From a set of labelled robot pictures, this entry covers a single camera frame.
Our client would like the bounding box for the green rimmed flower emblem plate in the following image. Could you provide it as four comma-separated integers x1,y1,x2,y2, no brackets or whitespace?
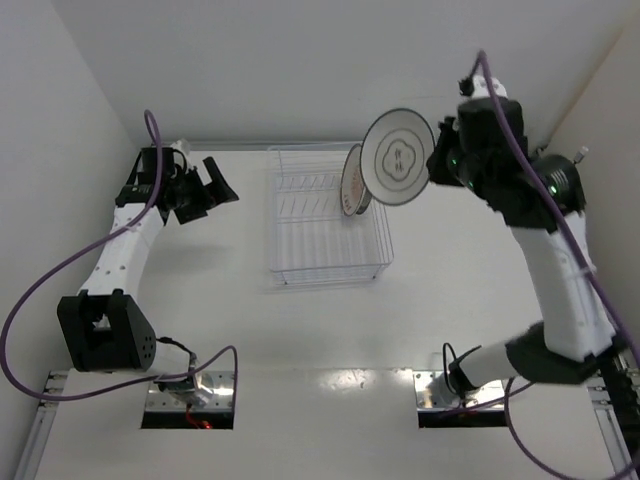
360,108,435,207

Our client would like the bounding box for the orange sunburst plate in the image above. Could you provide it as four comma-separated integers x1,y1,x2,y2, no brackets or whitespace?
340,144,372,217

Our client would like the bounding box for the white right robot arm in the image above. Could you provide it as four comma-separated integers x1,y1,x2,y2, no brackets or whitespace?
426,74,626,403

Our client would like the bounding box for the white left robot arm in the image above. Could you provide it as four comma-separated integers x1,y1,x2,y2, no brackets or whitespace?
57,139,238,407

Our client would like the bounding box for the white wire dish rack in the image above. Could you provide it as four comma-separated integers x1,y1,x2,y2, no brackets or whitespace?
267,142,394,288

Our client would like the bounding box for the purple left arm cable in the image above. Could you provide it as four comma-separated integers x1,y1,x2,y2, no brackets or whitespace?
0,109,239,404

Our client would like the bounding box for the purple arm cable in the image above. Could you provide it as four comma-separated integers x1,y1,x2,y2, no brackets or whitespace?
439,49,640,480
0,109,239,404

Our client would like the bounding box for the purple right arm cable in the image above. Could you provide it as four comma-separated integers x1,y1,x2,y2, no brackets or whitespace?
439,49,640,480

